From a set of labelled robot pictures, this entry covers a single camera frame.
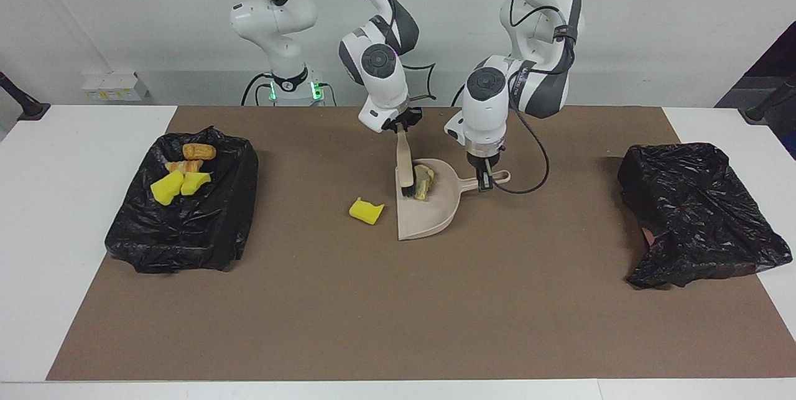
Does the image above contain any beige hand brush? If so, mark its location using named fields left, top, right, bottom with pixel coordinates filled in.
left=396, top=129, right=416, bottom=198

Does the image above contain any beige plastic dustpan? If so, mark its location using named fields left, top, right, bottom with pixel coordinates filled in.
left=397, top=158, right=511, bottom=241

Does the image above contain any yellow sponge piece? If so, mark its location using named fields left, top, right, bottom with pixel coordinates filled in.
left=150, top=169, right=185, bottom=207
left=349, top=197, right=386, bottom=226
left=180, top=172, right=212, bottom=197

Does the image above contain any black bag-lined bin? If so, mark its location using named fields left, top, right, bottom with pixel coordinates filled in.
left=617, top=142, right=794, bottom=291
left=104, top=126, right=259, bottom=274

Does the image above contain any brown table mat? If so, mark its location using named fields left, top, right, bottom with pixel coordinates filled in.
left=47, top=106, right=796, bottom=382

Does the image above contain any black stand foot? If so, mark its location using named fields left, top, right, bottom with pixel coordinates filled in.
left=744, top=75, right=796, bottom=124
left=0, top=72, right=51, bottom=121

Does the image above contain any black panel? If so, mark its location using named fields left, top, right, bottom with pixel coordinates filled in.
left=715, top=21, right=796, bottom=161

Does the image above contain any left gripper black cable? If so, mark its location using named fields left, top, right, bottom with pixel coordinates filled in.
left=496, top=0, right=576, bottom=195

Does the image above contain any white wall socket box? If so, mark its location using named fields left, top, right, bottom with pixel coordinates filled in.
left=81, top=72, right=149, bottom=103

